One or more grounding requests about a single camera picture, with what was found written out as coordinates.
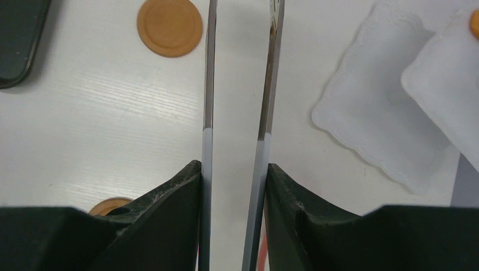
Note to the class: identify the near round wooden coaster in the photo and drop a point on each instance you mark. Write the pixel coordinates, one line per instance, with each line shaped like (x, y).
(108, 205)

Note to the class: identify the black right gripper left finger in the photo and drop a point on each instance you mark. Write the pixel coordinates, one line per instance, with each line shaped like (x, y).
(157, 231)

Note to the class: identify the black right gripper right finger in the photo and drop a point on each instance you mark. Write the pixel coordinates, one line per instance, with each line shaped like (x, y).
(306, 232)

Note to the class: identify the far round wooden coaster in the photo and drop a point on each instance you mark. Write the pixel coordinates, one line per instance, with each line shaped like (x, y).
(170, 28)

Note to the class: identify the metal serving tongs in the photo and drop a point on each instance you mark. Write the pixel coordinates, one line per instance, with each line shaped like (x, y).
(256, 204)

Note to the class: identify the black serving tray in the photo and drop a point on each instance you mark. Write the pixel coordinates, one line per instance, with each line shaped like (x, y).
(22, 24)

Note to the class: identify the white three-tier dessert stand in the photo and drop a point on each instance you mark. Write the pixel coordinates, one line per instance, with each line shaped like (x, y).
(365, 108)

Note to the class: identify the round wooden coaster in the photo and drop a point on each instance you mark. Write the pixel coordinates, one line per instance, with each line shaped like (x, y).
(170, 28)
(108, 205)

